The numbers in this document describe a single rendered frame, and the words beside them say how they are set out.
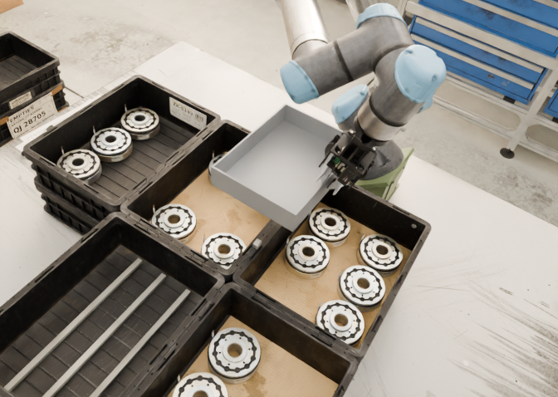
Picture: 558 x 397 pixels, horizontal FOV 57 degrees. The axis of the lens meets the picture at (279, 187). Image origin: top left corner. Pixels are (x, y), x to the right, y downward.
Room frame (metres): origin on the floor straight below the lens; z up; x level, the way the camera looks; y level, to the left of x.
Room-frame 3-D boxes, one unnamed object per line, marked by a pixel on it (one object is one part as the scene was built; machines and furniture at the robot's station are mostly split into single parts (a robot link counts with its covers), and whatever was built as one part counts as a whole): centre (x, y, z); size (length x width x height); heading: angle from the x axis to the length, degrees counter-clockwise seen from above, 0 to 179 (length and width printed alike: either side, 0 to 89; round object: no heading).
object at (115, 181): (0.92, 0.39, 0.87); 0.40 x 0.30 x 0.11; 156
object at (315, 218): (0.81, -0.14, 0.86); 0.10 x 0.10 x 0.01
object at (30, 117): (1.45, 0.99, 0.41); 0.31 x 0.02 x 0.16; 154
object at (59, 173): (0.92, 0.39, 0.92); 0.40 x 0.30 x 0.02; 156
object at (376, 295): (0.65, -0.22, 0.86); 0.10 x 0.10 x 0.01
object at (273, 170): (0.78, -0.01, 1.07); 0.27 x 0.20 x 0.05; 154
